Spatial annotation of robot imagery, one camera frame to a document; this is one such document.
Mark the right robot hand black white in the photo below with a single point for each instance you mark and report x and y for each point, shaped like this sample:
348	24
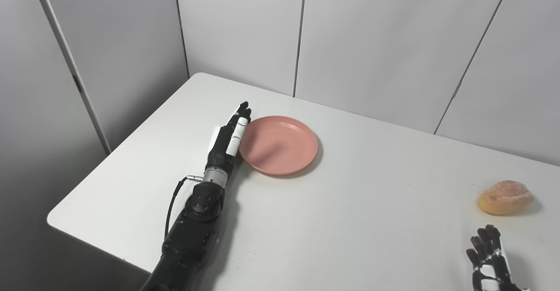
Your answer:
490	260

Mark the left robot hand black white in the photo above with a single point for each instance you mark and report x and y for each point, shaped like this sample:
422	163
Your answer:
229	140

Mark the pink round plate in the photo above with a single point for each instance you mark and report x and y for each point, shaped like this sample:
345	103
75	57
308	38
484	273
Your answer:
278	145

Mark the bread roll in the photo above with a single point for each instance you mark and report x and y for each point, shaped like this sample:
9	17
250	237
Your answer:
505	197

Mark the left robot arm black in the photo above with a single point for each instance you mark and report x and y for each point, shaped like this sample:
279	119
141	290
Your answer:
192	234

